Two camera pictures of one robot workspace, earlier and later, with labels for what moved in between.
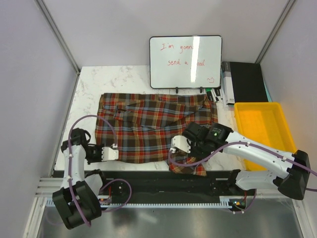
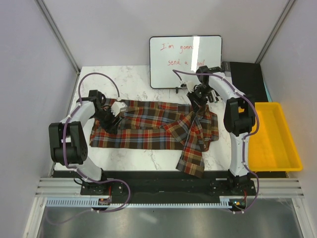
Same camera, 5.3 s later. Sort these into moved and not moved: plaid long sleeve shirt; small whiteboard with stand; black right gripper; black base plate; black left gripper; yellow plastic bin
Moved: plaid long sleeve shirt; black right gripper; black left gripper
Not moved: small whiteboard with stand; yellow plastic bin; black base plate
